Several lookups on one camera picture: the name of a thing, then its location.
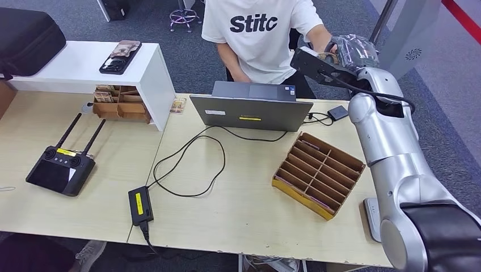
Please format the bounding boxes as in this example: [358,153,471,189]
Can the black cabinet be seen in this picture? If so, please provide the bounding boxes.
[96,0,130,22]

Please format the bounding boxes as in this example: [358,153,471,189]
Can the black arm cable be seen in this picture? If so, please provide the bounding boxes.
[319,71,416,115]

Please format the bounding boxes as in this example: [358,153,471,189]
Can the grey shoe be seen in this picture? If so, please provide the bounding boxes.
[71,240,107,272]

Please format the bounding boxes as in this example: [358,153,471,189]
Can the black smartphone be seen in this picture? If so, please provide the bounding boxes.
[99,40,143,75]

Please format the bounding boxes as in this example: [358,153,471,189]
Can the red barrier belt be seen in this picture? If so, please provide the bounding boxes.
[441,0,481,46]

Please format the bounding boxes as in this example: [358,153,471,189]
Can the black remote controller with antennas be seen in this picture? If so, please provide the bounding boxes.
[25,112,107,197]

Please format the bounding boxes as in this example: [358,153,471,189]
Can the black laptop power cable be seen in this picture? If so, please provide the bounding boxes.
[146,125,289,198]

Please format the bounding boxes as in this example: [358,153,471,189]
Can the white desk shelf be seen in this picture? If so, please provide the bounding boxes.
[7,40,176,132]

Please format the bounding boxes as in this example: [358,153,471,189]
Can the grey laptop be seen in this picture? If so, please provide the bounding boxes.
[189,80,314,133]

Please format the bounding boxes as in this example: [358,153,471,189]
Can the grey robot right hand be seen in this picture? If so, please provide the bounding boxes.
[324,34,380,72]

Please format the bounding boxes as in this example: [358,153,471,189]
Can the black external drive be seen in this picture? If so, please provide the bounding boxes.
[327,105,349,122]

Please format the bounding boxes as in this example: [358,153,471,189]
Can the person's left hand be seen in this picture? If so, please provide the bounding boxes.
[317,35,335,55]

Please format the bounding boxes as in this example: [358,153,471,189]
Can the small wooden compartment box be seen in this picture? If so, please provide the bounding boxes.
[92,84,152,125]

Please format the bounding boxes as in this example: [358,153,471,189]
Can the black carrying case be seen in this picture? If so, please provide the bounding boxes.
[0,7,67,80]

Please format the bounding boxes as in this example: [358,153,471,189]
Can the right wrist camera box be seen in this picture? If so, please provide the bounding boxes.
[290,45,360,89]

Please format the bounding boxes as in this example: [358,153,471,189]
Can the chrome stool base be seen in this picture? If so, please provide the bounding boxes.
[169,0,203,34]

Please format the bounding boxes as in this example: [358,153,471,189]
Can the person's leg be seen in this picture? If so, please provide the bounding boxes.
[0,234,76,272]

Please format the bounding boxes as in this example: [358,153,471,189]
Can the grey card reader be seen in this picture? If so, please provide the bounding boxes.
[362,198,382,243]

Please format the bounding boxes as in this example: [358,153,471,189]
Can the grey kiosk stand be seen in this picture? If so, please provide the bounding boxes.
[375,0,442,82]

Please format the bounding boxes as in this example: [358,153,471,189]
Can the stack of patterned cards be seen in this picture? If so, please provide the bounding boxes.
[170,96,188,114]

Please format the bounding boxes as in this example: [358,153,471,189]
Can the person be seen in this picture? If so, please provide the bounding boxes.
[201,0,339,99]

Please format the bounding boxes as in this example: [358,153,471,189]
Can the chrome stanchion post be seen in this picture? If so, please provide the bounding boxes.
[369,0,399,44]

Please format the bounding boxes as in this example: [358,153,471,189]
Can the hotel room key card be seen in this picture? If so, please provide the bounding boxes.
[317,52,339,65]

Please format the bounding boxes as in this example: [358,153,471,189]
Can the black drive cable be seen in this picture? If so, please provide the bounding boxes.
[302,112,335,126]

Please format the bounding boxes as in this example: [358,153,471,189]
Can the wooden slotted card organizer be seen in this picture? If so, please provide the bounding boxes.
[271,131,366,222]

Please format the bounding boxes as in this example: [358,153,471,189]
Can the white cable bundle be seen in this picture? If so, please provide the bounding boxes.
[240,255,301,272]

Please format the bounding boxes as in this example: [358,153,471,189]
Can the black mains cable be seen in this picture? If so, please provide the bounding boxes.
[139,220,161,256]

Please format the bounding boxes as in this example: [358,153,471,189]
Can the black power adapter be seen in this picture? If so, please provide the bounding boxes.
[128,185,155,227]

